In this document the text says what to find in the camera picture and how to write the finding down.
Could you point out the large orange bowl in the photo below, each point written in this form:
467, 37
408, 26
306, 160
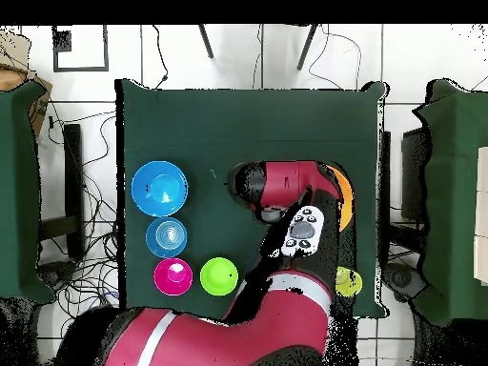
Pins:
347, 198

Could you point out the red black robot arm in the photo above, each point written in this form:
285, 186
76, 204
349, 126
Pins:
267, 324

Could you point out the dark green table cloth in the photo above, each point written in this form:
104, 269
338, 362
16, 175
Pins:
248, 126

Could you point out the green bowl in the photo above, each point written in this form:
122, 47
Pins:
217, 276

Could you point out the large blue bowl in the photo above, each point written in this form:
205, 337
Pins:
152, 198

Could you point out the light blue shallow bowl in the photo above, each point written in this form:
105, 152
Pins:
156, 244

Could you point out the pink bowl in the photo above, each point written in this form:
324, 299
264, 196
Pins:
167, 284

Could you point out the pale yellow cup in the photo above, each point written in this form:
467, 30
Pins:
350, 284

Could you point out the black computer case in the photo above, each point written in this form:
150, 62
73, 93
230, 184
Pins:
413, 171

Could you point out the grey chair base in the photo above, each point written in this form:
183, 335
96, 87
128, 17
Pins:
57, 274
402, 280

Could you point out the green cloth side table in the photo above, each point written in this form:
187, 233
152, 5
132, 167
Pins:
19, 190
453, 228

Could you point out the cardboard box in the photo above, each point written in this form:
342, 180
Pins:
38, 110

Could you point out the camera tripod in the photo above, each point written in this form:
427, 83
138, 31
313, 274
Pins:
206, 42

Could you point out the black metal frame bar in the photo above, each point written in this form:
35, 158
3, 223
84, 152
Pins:
72, 171

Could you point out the black square floor frame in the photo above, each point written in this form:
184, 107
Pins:
80, 69

